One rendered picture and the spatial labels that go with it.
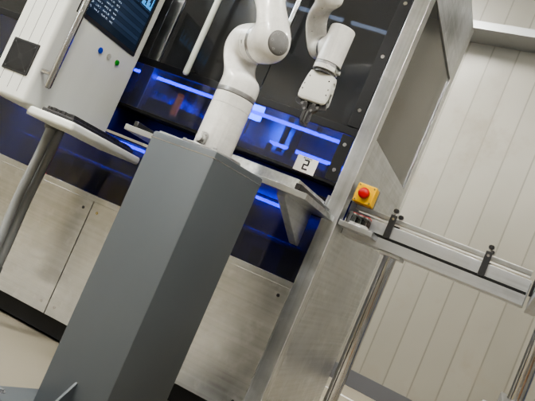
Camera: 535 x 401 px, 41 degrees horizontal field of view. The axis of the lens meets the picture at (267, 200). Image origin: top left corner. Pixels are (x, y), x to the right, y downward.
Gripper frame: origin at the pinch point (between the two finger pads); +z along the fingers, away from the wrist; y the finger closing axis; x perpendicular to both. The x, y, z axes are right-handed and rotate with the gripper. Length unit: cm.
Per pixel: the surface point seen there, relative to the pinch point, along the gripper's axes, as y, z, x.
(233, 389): -1, 94, -39
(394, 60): -8, -40, -39
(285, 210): -1.4, 28.7, -13.6
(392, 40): -5, -47, -40
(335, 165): -3.5, 4.6, -39.2
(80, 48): 89, 3, 2
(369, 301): -32, 46, -54
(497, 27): 4, -176, -306
